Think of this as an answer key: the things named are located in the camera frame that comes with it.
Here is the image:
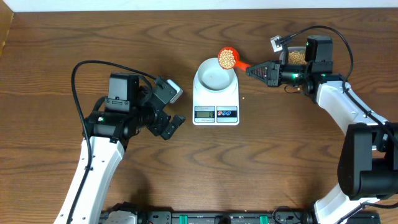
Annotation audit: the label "red plastic measuring scoop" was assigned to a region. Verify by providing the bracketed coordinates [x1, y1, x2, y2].
[218, 47, 250, 72]

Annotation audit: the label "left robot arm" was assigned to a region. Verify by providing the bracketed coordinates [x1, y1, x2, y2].
[55, 73, 185, 223]

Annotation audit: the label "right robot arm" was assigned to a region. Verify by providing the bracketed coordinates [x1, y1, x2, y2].
[246, 35, 397, 223]

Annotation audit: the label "soybeans in scoop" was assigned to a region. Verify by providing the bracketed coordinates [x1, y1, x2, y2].
[218, 49, 236, 69]

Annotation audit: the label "white digital kitchen scale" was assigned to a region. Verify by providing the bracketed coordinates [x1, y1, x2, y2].
[192, 73, 239, 126]

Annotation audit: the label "pale grey round bowl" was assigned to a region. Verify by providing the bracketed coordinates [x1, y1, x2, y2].
[197, 58, 236, 91]

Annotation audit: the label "soybeans in container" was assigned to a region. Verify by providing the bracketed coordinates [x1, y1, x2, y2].
[288, 51, 307, 65]

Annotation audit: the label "clear plastic container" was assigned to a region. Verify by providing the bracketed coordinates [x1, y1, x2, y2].
[287, 47, 307, 65]

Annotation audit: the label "black left camera cable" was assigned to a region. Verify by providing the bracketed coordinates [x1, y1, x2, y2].
[65, 60, 158, 224]

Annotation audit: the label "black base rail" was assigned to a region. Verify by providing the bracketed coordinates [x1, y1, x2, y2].
[99, 202, 382, 224]

